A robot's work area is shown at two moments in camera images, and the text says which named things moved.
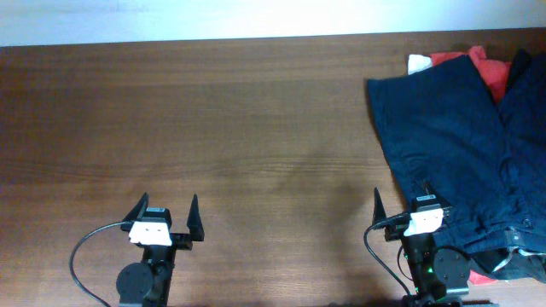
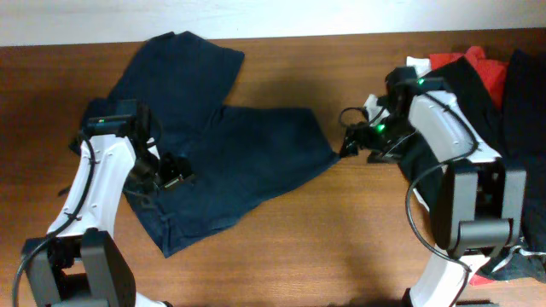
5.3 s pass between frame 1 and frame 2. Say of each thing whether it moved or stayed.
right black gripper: moved
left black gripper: moved
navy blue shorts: moved
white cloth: stayed
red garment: stayed
